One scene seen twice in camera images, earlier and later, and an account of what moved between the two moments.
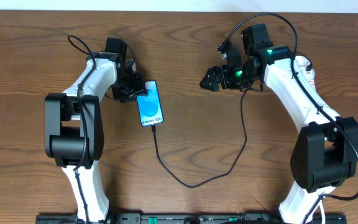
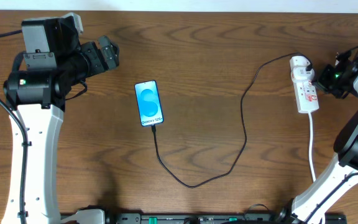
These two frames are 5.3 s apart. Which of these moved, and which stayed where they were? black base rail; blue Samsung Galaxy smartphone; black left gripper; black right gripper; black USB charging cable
Moved: black right gripper; black left gripper
Stayed: blue Samsung Galaxy smartphone; black base rail; black USB charging cable
